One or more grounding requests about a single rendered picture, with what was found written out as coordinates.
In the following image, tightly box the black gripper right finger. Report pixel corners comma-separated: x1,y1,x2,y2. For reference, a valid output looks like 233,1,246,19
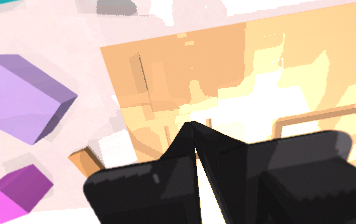
190,121,354,224

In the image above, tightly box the pink cube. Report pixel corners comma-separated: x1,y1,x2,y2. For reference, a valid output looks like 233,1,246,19
0,164,54,224

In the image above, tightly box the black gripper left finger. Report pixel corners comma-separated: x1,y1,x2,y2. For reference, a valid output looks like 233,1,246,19
83,122,202,224

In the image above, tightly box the light purple block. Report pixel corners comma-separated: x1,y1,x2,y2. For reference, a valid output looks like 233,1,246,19
0,54,78,146

